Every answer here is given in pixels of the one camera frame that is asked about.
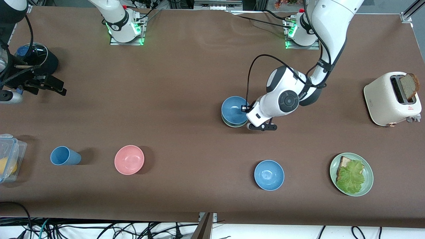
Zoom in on clear container with blue lid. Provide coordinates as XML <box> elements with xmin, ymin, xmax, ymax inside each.
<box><xmin>0</xmin><ymin>134</ymin><xmax>28</xmax><ymax>184</ymax></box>

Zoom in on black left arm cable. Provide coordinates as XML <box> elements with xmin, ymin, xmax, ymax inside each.
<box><xmin>246</xmin><ymin>0</ymin><xmax>332</xmax><ymax>110</ymax></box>

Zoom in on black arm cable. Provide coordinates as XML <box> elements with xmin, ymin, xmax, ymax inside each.
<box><xmin>246</xmin><ymin>0</ymin><xmax>332</xmax><ymax>110</ymax></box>
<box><xmin>23</xmin><ymin>15</ymin><xmax>35</xmax><ymax>63</ymax></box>

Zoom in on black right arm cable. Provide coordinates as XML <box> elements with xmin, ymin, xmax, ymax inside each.
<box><xmin>23</xmin><ymin>15</ymin><xmax>35</xmax><ymax>63</ymax></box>

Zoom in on yellow fruit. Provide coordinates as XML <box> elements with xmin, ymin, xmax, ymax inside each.
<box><xmin>0</xmin><ymin>157</ymin><xmax>18</xmax><ymax>176</ymax></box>

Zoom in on pale green bowl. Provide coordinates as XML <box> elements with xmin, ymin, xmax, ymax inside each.
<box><xmin>222</xmin><ymin>115</ymin><xmax>249</xmax><ymax>128</ymax></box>

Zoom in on blue plastic cup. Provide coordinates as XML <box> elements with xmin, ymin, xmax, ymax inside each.
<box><xmin>50</xmin><ymin>146</ymin><xmax>82</xmax><ymax>166</ymax></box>

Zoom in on grey metal stand post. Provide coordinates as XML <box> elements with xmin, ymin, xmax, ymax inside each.
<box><xmin>191</xmin><ymin>212</ymin><xmax>218</xmax><ymax>239</ymax></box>

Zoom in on cream white toaster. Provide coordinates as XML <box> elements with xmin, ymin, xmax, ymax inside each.
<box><xmin>364</xmin><ymin>72</ymin><xmax>422</xmax><ymax>127</ymax></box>

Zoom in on green lettuce leaf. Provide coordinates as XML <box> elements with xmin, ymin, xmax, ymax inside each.
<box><xmin>336</xmin><ymin>160</ymin><xmax>366</xmax><ymax>195</ymax></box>

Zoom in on bread slice with dark crust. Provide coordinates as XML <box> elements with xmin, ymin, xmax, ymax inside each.
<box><xmin>336</xmin><ymin>156</ymin><xmax>365</xmax><ymax>181</ymax></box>

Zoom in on pink bowl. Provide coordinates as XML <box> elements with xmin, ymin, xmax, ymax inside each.
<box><xmin>114</xmin><ymin>145</ymin><xmax>145</xmax><ymax>175</ymax></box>

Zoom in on blue bowl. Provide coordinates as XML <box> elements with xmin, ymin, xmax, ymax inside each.
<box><xmin>254</xmin><ymin>160</ymin><xmax>285</xmax><ymax>191</ymax></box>
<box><xmin>221</xmin><ymin>96</ymin><xmax>249</xmax><ymax>124</ymax></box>

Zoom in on black pot with glass lid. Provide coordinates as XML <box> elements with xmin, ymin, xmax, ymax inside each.
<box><xmin>15</xmin><ymin>42</ymin><xmax>59</xmax><ymax>75</ymax></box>

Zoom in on teal floor cable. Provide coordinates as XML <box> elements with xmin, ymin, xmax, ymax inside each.
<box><xmin>39</xmin><ymin>218</ymin><xmax>51</xmax><ymax>239</ymax></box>

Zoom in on metal background equipment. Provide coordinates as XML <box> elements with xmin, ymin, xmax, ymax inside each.
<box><xmin>194</xmin><ymin>0</ymin><xmax>243</xmax><ymax>11</ymax></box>

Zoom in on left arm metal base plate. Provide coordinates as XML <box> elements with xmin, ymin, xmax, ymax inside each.
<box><xmin>285</xmin><ymin>18</ymin><xmax>321</xmax><ymax>50</ymax></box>

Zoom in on pale green plate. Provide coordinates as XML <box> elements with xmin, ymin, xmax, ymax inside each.
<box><xmin>330</xmin><ymin>153</ymin><xmax>374</xmax><ymax>197</ymax></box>

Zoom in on aluminium frame profile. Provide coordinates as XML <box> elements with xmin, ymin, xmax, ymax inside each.
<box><xmin>400</xmin><ymin>0</ymin><xmax>425</xmax><ymax>23</ymax></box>

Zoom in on brown toast slice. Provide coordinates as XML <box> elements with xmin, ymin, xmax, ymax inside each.
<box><xmin>399</xmin><ymin>73</ymin><xmax>420</xmax><ymax>100</ymax></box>

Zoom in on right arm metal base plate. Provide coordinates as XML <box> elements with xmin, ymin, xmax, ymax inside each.
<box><xmin>110</xmin><ymin>20</ymin><xmax>146</xmax><ymax>46</ymax></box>

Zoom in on black cable across table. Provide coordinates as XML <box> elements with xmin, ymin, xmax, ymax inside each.
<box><xmin>226</xmin><ymin>10</ymin><xmax>293</xmax><ymax>28</ymax></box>

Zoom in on black looped floor cable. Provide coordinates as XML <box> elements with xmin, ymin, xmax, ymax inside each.
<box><xmin>0</xmin><ymin>201</ymin><xmax>33</xmax><ymax>239</ymax></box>

